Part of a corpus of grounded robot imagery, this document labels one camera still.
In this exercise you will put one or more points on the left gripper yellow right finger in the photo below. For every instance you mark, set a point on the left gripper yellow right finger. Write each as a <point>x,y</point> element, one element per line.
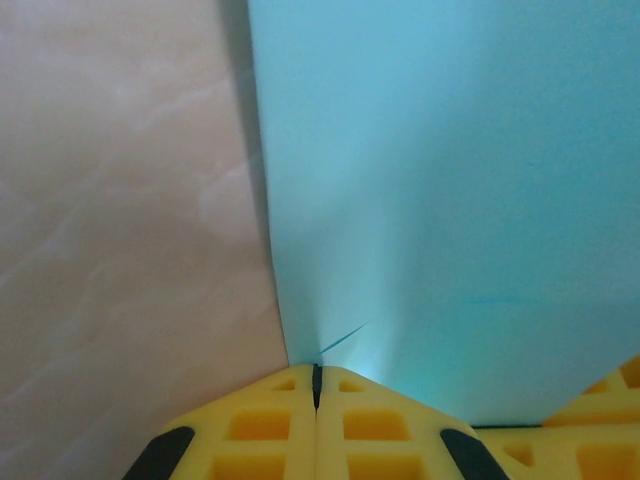
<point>330,450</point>

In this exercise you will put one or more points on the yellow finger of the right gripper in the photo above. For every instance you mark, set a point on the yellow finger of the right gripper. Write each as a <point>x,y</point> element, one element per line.
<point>560,450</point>

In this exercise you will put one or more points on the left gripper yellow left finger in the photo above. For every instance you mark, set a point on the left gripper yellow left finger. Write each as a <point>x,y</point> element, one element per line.
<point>300,450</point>

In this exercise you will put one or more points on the teal paper sheet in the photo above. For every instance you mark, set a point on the teal paper sheet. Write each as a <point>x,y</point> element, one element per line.
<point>425,175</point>

